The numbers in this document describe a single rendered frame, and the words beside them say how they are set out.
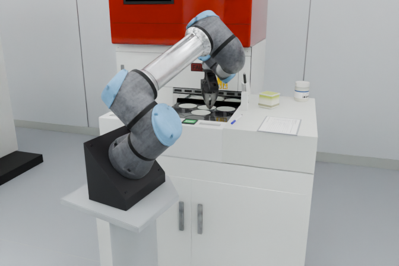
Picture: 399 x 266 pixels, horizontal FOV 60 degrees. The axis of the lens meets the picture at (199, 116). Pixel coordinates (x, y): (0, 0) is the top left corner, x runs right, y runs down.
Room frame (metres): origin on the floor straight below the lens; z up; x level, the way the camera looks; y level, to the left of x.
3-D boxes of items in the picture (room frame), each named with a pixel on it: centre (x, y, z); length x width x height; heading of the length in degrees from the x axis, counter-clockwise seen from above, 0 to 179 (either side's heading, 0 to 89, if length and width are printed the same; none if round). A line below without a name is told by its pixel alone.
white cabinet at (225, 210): (1.59, -0.05, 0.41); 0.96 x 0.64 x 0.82; 73
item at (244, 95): (1.54, -0.21, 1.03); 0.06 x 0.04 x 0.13; 163
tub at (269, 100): (1.58, -0.33, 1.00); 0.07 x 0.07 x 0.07; 47
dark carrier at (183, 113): (1.72, -0.01, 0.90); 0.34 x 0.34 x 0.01; 73
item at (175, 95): (1.92, -0.05, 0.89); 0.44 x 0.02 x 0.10; 73
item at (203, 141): (1.39, 0.16, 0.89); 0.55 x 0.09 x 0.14; 73
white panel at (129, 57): (1.99, 0.11, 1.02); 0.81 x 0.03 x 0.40; 73
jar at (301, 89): (1.72, -0.52, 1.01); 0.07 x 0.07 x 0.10
